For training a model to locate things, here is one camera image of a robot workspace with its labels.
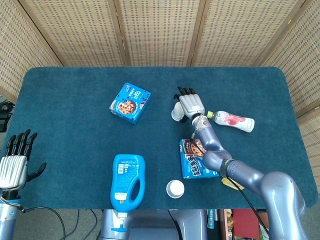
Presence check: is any blue detergent bottle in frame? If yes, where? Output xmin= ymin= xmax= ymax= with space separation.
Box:
xmin=110 ymin=153 xmax=146 ymax=233

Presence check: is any green yellow container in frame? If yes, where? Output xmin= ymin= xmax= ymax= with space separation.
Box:
xmin=221 ymin=177 xmax=245 ymax=191

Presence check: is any woven wooden folding screen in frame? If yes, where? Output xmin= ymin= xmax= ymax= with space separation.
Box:
xmin=0 ymin=0 xmax=320 ymax=181

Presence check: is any small blue cookie box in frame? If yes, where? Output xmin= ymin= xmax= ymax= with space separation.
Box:
xmin=108 ymin=82 xmax=152 ymax=125

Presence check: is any large blue chocolate cookie box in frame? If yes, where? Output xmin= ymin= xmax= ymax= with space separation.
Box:
xmin=178 ymin=138 xmax=220 ymax=180

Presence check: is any red book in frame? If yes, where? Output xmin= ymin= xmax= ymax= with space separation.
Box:
xmin=231 ymin=209 xmax=261 ymax=239

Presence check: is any white pink drink bottle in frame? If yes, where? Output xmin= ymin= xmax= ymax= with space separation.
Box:
xmin=206 ymin=110 xmax=255 ymax=134

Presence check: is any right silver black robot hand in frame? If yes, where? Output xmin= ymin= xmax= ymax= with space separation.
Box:
xmin=173 ymin=86 xmax=206 ymax=124

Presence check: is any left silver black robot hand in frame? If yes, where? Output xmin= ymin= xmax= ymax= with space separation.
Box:
xmin=0 ymin=129 xmax=47 ymax=194

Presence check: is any teal book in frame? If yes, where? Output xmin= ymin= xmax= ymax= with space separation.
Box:
xmin=206 ymin=209 xmax=219 ymax=230

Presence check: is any white cup green fern print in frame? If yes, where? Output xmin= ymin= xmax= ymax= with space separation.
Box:
xmin=166 ymin=185 xmax=186 ymax=199

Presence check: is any grey robot torso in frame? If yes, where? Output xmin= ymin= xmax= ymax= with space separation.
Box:
xmin=99 ymin=208 xmax=208 ymax=240

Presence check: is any black floor cable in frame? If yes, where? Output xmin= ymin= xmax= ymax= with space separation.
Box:
xmin=19 ymin=206 xmax=67 ymax=240

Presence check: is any teal table cloth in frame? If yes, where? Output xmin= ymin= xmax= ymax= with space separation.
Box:
xmin=1 ymin=66 xmax=319 ymax=210

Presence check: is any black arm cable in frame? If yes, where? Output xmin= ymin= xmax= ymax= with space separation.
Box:
xmin=220 ymin=176 xmax=270 ymax=236

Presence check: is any white cup blue starburst print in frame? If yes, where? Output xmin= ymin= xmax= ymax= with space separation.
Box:
xmin=166 ymin=179 xmax=186 ymax=197

